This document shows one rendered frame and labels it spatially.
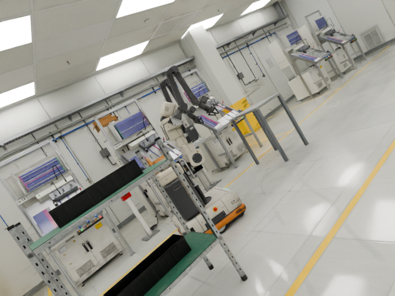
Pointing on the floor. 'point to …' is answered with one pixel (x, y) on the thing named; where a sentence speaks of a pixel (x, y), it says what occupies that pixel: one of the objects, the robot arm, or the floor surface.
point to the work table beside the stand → (267, 125)
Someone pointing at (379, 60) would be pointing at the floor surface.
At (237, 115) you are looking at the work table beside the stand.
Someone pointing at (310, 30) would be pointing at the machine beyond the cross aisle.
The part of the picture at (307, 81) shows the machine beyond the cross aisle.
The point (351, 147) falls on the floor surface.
